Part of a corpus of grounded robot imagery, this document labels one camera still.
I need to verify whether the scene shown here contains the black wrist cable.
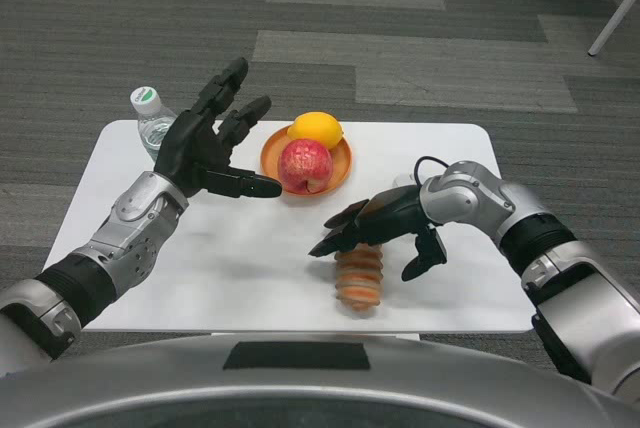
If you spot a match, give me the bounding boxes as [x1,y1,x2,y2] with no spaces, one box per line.
[412,155,451,187]

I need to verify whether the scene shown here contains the yellow lemon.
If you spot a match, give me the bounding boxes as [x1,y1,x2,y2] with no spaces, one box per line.
[286,111,346,151]

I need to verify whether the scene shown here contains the red apple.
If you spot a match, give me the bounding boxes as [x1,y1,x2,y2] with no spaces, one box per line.
[277,137,335,195]

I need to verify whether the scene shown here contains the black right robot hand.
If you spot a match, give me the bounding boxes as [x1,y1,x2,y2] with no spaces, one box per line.
[307,183,449,283]

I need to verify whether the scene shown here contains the ridged orange bread loaf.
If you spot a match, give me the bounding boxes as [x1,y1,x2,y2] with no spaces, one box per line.
[333,242,385,313]

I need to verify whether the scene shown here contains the silver robot chest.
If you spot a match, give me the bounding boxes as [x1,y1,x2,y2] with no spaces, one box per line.
[0,332,640,428]

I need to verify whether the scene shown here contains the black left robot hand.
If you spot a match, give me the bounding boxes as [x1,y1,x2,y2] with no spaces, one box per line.
[153,56,284,199]

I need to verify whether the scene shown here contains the orange round plate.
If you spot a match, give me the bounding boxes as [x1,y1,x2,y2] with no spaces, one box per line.
[259,123,354,197]

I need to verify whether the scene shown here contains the white table legs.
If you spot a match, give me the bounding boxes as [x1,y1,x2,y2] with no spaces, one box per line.
[587,0,640,58]

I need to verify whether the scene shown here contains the clear plastic water bottle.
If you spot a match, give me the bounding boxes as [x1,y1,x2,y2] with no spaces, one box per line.
[130,86,179,164]

